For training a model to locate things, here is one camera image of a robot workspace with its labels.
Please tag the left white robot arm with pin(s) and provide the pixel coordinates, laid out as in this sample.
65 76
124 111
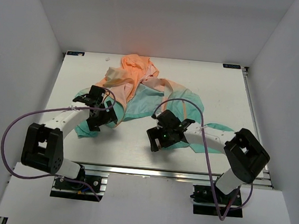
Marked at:
43 147

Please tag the right blue table label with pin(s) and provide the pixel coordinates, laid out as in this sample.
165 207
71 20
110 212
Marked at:
231 66

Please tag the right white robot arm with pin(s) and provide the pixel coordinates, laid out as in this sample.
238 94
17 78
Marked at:
246 156

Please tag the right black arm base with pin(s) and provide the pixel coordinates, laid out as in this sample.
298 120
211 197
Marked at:
203 202

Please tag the left blue table label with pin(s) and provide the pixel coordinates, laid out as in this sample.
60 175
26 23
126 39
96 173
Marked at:
74 53

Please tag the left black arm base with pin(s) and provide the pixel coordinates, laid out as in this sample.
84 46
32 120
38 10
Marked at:
97 183

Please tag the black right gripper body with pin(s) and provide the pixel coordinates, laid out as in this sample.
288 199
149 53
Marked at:
166 133

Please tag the blue table label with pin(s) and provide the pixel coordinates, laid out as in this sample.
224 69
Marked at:
231 66
74 53

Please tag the aluminium table edge rail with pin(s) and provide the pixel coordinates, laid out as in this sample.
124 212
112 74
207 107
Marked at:
146 172

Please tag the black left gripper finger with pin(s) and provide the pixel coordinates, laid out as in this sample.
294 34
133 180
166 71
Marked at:
108 116
93 124

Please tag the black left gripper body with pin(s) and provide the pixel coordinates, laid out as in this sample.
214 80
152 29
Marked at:
101 109

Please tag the teal and peach jacket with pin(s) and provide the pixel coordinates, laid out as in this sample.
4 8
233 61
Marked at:
138 90

